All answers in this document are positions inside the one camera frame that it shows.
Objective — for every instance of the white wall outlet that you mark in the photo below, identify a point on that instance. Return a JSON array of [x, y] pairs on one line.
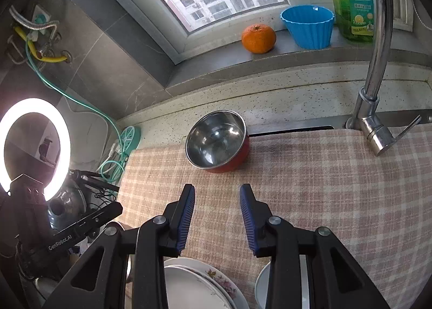
[[42, 13]]

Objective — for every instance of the white bowl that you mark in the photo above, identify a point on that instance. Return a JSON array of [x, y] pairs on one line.
[[261, 288]]

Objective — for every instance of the teal power strip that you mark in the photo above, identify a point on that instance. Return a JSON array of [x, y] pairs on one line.
[[130, 140]]

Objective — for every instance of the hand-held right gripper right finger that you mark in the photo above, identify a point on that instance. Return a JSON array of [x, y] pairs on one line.
[[248, 218]]

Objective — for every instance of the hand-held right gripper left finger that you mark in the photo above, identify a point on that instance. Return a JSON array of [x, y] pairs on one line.
[[187, 218]]

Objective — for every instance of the chrome faucet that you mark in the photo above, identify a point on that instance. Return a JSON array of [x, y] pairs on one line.
[[374, 59]]

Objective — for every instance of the white plate with pink blossoms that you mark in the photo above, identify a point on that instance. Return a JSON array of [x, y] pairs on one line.
[[221, 280]]

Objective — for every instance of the blue ruffled cup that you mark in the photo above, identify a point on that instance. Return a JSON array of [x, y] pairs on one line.
[[308, 32]]

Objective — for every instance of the orange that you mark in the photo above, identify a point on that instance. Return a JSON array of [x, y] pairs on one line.
[[258, 39]]

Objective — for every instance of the plaid cloth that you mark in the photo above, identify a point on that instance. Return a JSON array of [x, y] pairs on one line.
[[337, 194]]

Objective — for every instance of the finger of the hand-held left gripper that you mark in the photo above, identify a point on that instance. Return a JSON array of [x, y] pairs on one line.
[[104, 216]]

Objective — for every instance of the glass pot lid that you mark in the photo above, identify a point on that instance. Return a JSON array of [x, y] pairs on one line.
[[67, 204]]

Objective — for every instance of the white board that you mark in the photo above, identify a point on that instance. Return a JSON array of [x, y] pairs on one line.
[[91, 133]]

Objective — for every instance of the black tripod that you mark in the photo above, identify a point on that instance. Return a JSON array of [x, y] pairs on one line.
[[98, 184]]

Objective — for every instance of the red steel bowl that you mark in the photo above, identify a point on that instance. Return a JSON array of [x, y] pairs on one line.
[[216, 143]]

